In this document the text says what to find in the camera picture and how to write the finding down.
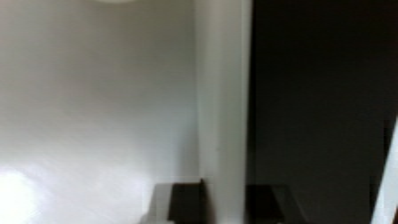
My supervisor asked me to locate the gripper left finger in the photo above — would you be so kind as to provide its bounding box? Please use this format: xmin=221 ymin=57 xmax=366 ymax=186
xmin=150 ymin=180 xmax=208 ymax=224

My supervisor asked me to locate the white square tabletop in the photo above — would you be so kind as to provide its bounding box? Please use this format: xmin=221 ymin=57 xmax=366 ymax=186
xmin=0 ymin=0 xmax=251 ymax=224

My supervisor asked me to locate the white right rail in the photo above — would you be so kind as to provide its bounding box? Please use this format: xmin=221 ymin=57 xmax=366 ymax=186
xmin=370 ymin=116 xmax=398 ymax=224

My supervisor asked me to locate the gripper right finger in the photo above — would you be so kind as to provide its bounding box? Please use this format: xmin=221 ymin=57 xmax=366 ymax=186
xmin=246 ymin=184 xmax=310 ymax=224

